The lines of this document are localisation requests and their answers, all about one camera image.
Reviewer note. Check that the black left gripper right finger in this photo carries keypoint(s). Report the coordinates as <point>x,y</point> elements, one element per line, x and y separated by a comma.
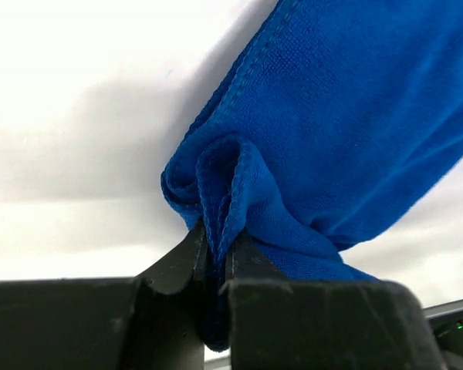
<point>245,260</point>

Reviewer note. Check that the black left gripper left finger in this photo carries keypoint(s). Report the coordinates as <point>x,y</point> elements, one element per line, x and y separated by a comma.
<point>167,309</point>

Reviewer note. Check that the blue towel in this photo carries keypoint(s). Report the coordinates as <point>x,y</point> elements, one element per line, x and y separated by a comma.
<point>332,123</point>

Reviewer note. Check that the aluminium rail frame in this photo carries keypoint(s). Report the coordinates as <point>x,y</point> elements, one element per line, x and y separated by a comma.
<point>439,316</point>

